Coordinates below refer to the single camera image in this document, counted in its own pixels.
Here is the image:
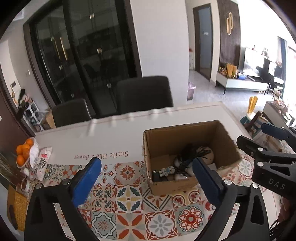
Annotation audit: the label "white square charger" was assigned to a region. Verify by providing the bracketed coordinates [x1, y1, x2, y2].
[208, 163, 217, 171]

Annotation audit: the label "pink round night light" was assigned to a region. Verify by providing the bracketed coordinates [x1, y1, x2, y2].
[196, 146, 214, 165]

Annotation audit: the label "black power adapter with cable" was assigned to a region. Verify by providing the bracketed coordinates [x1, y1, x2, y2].
[174, 144, 199, 177]

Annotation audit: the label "white figurine keychain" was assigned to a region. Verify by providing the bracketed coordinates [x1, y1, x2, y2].
[158, 166, 175, 177]

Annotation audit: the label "black round cable hub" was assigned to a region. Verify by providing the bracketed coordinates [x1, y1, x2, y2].
[152, 171, 168, 182]

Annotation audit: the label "wooden chair with striped cloth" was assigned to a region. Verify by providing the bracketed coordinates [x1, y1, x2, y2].
[239, 111, 285, 149]

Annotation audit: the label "patterned tablecloth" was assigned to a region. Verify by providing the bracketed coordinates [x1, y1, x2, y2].
[23, 101, 283, 241]

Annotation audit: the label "white patterned snack bag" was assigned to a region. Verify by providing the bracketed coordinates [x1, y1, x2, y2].
[29, 147, 52, 181]

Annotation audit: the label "brown cardboard box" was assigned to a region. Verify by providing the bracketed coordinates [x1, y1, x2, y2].
[143, 120, 241, 196]

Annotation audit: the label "small white cup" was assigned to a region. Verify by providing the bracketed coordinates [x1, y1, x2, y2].
[21, 178, 30, 192]

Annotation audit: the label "yellow woven tissue box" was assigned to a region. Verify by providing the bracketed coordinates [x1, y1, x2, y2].
[7, 185, 28, 232]

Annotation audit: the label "oranges in basket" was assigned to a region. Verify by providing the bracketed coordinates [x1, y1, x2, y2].
[16, 137, 35, 168]

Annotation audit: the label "left black dining chair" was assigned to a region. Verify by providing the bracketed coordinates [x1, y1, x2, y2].
[52, 98, 92, 128]

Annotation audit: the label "black dining chair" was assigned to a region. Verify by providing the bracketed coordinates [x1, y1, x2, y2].
[52, 98, 92, 128]
[116, 76, 174, 114]

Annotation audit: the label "black smartphone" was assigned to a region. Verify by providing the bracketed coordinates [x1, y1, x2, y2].
[9, 205, 18, 230]

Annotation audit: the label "right black dining chair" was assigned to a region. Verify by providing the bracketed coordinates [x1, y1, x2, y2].
[116, 76, 174, 114]

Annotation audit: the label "black glass sliding door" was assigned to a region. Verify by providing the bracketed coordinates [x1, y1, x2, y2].
[23, 1, 142, 118]

